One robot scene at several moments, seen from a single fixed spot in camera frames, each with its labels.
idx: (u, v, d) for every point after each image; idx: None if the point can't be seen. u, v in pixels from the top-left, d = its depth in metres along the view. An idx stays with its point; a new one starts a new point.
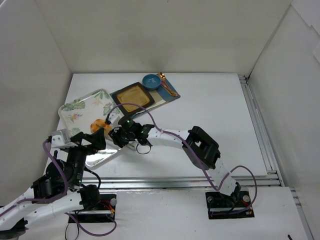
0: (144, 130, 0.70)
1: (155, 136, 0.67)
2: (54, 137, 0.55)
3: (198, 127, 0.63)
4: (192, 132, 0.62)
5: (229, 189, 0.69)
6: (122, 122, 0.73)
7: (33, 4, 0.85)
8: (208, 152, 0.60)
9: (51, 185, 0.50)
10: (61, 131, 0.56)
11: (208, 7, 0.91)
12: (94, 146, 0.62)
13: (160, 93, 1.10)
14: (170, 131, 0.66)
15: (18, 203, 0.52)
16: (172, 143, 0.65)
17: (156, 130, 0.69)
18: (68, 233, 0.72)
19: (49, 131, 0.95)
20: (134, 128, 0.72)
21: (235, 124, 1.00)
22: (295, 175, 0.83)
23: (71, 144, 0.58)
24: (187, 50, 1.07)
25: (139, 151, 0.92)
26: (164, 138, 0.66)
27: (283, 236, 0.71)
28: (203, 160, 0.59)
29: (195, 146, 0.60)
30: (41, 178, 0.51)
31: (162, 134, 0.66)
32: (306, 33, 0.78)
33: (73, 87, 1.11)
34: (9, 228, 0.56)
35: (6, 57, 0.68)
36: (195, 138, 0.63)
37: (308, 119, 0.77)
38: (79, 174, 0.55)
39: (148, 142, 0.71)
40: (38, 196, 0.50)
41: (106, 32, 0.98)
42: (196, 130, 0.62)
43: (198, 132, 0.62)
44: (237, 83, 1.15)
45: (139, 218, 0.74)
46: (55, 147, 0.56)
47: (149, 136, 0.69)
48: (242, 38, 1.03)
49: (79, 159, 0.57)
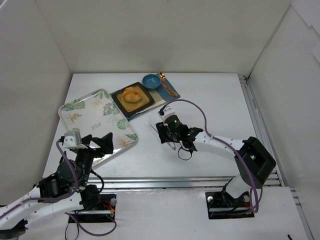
0: (189, 133, 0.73)
1: (203, 140, 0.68)
2: (67, 137, 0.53)
3: (254, 138, 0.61)
4: (247, 143, 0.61)
5: (237, 194, 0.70)
6: (169, 121, 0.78)
7: (33, 4, 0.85)
8: (263, 167, 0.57)
9: (58, 185, 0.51)
10: (74, 132, 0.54)
11: (208, 7, 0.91)
12: (102, 150, 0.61)
13: (160, 93, 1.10)
14: (220, 138, 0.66)
15: (23, 202, 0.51)
16: (222, 151, 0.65)
17: (204, 135, 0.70)
18: (68, 233, 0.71)
19: (49, 131, 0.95)
20: (180, 130, 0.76)
21: (235, 125, 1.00)
22: (295, 175, 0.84)
23: (81, 146, 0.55)
24: (187, 50, 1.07)
25: (179, 155, 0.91)
26: (214, 145, 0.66)
27: (283, 235, 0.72)
28: (256, 177, 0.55)
29: (248, 160, 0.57)
30: (48, 178, 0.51)
31: (211, 140, 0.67)
32: (306, 34, 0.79)
33: (73, 87, 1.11)
34: (10, 227, 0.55)
35: (6, 57, 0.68)
36: (250, 150, 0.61)
37: (308, 118, 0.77)
38: (86, 175, 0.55)
39: (192, 145, 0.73)
40: (44, 195, 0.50)
41: (106, 32, 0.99)
42: (252, 140, 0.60)
43: (254, 144, 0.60)
44: (237, 83, 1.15)
45: (139, 218, 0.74)
46: (66, 147, 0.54)
47: (196, 140, 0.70)
48: (242, 38, 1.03)
49: (87, 160, 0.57)
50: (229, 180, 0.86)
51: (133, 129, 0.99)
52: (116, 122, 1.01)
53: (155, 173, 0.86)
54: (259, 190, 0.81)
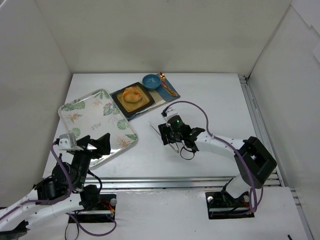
0: (192, 133, 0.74)
1: (204, 140, 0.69)
2: (61, 140, 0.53)
3: (254, 138, 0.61)
4: (248, 142, 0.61)
5: (237, 194, 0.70)
6: (172, 121, 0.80)
7: (33, 4, 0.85)
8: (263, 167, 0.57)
9: (55, 187, 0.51)
10: (68, 134, 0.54)
11: (208, 7, 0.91)
12: (99, 151, 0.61)
13: (160, 93, 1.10)
14: (221, 138, 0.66)
15: (22, 205, 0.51)
16: (222, 150, 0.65)
17: (205, 134, 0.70)
18: (68, 233, 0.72)
19: (49, 131, 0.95)
20: (183, 129, 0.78)
21: (235, 125, 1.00)
22: (295, 175, 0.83)
23: (77, 148, 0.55)
24: (187, 50, 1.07)
25: (182, 155, 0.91)
26: (214, 144, 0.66)
27: (283, 236, 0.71)
28: (255, 177, 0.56)
29: (248, 159, 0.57)
30: (45, 180, 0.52)
31: (212, 140, 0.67)
32: (306, 34, 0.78)
33: (73, 87, 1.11)
34: (11, 229, 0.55)
35: (6, 57, 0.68)
36: (250, 150, 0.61)
37: (308, 118, 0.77)
38: (82, 177, 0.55)
39: (194, 145, 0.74)
40: (41, 198, 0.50)
41: (106, 32, 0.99)
42: (252, 140, 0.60)
43: (255, 144, 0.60)
44: (237, 83, 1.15)
45: (139, 218, 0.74)
46: (61, 149, 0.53)
47: (198, 140, 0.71)
48: (242, 38, 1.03)
49: (84, 162, 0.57)
50: (229, 180, 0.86)
51: (133, 129, 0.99)
52: (116, 122, 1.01)
53: (155, 173, 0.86)
54: (259, 191, 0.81)
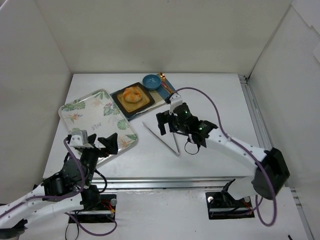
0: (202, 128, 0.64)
1: (218, 140, 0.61)
2: (74, 136, 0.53)
3: (277, 149, 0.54)
4: (270, 154, 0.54)
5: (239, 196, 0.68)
6: (179, 111, 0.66)
7: (33, 4, 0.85)
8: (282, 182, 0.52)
9: (63, 183, 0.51)
10: (81, 131, 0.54)
11: (208, 7, 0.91)
12: (107, 150, 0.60)
13: (160, 93, 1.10)
14: (239, 142, 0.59)
15: (27, 201, 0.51)
16: (238, 157, 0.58)
17: (219, 133, 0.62)
18: (68, 233, 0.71)
19: (49, 130, 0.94)
20: (190, 122, 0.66)
21: (236, 125, 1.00)
22: (295, 175, 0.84)
23: (87, 145, 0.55)
24: (187, 50, 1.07)
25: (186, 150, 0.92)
26: (230, 148, 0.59)
27: (283, 236, 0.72)
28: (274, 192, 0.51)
29: (270, 173, 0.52)
30: (52, 177, 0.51)
31: (228, 142, 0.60)
32: (306, 34, 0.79)
33: (73, 87, 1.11)
34: (10, 227, 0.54)
35: (6, 57, 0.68)
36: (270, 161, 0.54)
37: (308, 118, 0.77)
38: (90, 175, 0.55)
39: (202, 141, 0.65)
40: (48, 194, 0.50)
41: (106, 32, 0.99)
42: (275, 152, 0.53)
43: (277, 157, 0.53)
44: (237, 83, 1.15)
45: (139, 219, 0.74)
46: (72, 145, 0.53)
47: (210, 137, 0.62)
48: (242, 38, 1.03)
49: (92, 160, 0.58)
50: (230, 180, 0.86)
51: (133, 129, 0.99)
52: (116, 122, 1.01)
53: (155, 173, 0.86)
54: None
